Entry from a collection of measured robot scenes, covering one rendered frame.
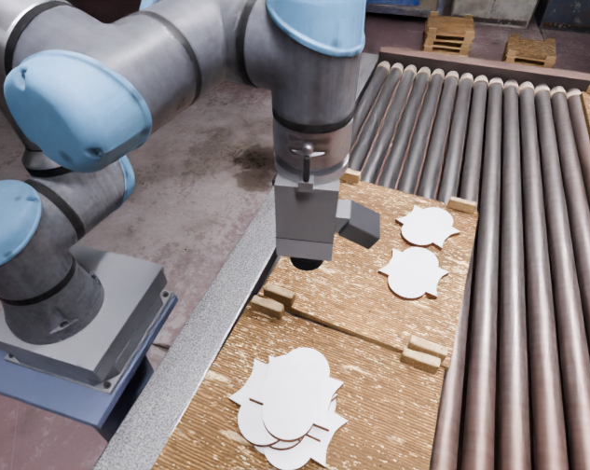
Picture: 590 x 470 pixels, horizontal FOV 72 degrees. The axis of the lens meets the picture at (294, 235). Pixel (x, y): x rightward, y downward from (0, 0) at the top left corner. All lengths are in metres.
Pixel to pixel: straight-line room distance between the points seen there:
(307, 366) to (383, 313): 0.20
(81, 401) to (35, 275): 0.24
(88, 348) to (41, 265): 0.16
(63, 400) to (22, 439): 1.07
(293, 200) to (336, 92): 0.11
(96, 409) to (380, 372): 0.47
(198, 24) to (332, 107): 0.12
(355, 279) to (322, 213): 0.40
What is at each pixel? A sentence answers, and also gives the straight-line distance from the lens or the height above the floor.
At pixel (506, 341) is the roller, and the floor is 0.91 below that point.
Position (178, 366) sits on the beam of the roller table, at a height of 0.91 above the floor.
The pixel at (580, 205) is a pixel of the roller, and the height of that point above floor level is 0.92.
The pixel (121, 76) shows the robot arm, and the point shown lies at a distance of 0.29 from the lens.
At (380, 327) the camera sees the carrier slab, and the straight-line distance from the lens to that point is 0.74.
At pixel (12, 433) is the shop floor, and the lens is 1.93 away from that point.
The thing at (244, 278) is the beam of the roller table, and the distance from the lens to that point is 0.82.
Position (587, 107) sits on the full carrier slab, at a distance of 1.59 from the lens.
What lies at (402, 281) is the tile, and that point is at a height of 0.95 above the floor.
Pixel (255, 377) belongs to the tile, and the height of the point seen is 0.98.
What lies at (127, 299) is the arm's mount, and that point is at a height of 0.96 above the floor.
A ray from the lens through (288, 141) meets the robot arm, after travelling 0.37.
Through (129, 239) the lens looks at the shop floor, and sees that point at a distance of 2.33.
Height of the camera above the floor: 1.55
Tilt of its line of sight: 45 degrees down
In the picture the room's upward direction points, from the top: straight up
